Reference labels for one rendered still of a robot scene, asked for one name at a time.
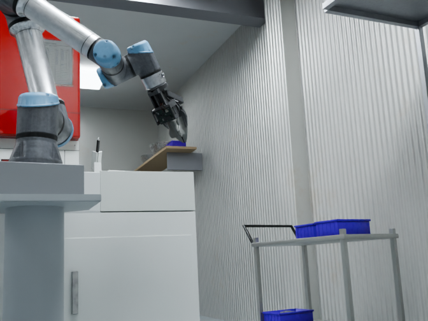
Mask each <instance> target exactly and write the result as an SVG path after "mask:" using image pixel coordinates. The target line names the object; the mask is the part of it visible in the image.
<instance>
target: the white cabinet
mask: <svg viewBox="0 0 428 321"><path fill-rule="evenodd" d="M4 220H5V214H0V321H3V271H4ZM64 321H200V318H199V288H198V272H197V242H196V213H195V212H194V211H176V212H122V213H65V214H64Z"/></svg>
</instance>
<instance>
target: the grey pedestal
mask: <svg viewBox="0 0 428 321"><path fill-rule="evenodd" d="M99 202H101V194H0V213H5V220H4V271H3V321H64V212H70V211H83V210H90V209H91V208H92V207H94V206H95V205H96V204H98V203H99Z"/></svg>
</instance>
